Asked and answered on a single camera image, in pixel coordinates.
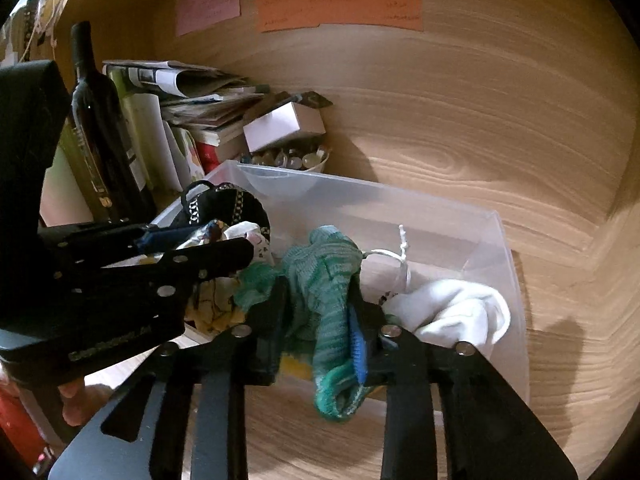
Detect orange paper note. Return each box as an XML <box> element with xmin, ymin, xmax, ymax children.
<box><xmin>256</xmin><ymin>0</ymin><xmax>423</xmax><ymax>32</ymax></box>

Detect teal knitted sock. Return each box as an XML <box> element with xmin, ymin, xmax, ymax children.
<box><xmin>233</xmin><ymin>226</ymin><xmax>370</xmax><ymax>422</ymax></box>

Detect pink paper note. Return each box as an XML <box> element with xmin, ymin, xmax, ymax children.
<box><xmin>175</xmin><ymin>0</ymin><xmax>241</xmax><ymax>37</ymax></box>

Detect dark wine bottle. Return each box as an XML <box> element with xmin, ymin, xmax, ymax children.
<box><xmin>70</xmin><ymin>21</ymin><xmax>156</xmax><ymax>223</ymax></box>

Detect bowl of small items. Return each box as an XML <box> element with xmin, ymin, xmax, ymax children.
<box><xmin>239</xmin><ymin>143</ymin><xmax>332</xmax><ymax>172</ymax></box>

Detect stack of newspapers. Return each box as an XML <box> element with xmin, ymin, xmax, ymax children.
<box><xmin>102</xmin><ymin>60</ymin><xmax>270</xmax><ymax>128</ymax></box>

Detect red book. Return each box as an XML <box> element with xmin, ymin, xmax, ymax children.
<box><xmin>192</xmin><ymin>133</ymin><xmax>248</xmax><ymax>174</ymax></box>

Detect clear plastic storage bin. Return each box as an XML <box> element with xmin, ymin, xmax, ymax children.
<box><xmin>150</xmin><ymin>159</ymin><xmax>532</xmax><ymax>403</ymax></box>

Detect white drawstring bag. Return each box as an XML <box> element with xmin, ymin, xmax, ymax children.
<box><xmin>363</xmin><ymin>226</ymin><xmax>511</xmax><ymax>358</ymax></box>

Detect black pouch gold trim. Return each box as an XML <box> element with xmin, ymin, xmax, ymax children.
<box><xmin>170</xmin><ymin>180</ymin><xmax>271</xmax><ymax>240</ymax></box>

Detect green yellow sponge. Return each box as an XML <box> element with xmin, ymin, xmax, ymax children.
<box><xmin>280</xmin><ymin>356</ymin><xmax>314</xmax><ymax>382</ymax></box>

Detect small white cardboard box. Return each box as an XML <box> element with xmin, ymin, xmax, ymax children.
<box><xmin>243</xmin><ymin>102</ymin><xmax>326</xmax><ymax>153</ymax></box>

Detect upright white books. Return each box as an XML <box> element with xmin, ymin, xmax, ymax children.
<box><xmin>120</xmin><ymin>93</ymin><xmax>205</xmax><ymax>192</ymax></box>

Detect patterned white cloth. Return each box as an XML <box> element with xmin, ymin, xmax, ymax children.
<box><xmin>180</xmin><ymin>220</ymin><xmax>274</xmax><ymax>339</ymax></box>

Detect person's left hand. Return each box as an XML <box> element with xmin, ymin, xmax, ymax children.
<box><xmin>0</xmin><ymin>364</ymin><xmax>114</xmax><ymax>428</ymax></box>

